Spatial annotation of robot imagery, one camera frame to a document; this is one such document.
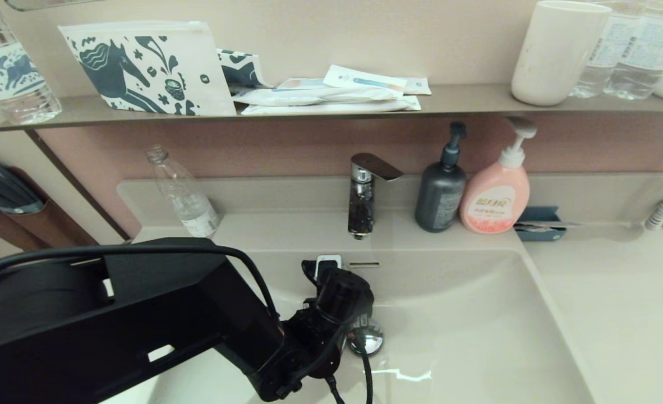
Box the chrome faucet lever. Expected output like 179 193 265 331
351 153 404 182

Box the chrome faucet body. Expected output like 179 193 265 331
347 167 376 240

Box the white sink basin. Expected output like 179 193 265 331
158 247 596 404

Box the chrome drain stopper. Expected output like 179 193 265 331
347 321 385 357

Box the dark grey pump bottle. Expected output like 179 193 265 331
414 121 468 233

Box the pink pump soap bottle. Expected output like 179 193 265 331
458 116 538 235

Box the empty clear plastic bottle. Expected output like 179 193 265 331
144 145 222 241

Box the flat white plastic packet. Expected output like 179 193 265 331
241 96 422 116

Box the white crinkled plastic packet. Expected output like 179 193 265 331
232 86 405 107

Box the blue soap tray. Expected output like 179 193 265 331
513 206 567 242

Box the white packet orange stripe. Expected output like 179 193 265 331
278 78 332 91

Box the white packet blue toothbrush print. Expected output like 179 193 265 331
323 65 408 93

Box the thin silver packet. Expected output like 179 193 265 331
514 221 582 232

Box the folded white blue print pouch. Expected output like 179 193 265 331
217 48 273 93

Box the white pouch blue horse print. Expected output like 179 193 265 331
58 21 237 117

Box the white plastic cup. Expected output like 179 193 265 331
511 0 613 107

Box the clear water bottle white label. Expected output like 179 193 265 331
603 0 663 101
568 0 628 99

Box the dark grey slipper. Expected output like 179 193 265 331
0 159 45 215

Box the blue deer label water bottle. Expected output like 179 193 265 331
0 0 63 126

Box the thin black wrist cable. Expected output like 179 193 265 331
325 337 375 404

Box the taupe wall shelf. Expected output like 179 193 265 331
0 83 663 133

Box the dark brown wall trim strip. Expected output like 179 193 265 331
25 130 132 241

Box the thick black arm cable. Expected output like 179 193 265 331
0 242 281 327

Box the brown leather wall pocket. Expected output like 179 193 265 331
0 210 49 253
0 167 100 250

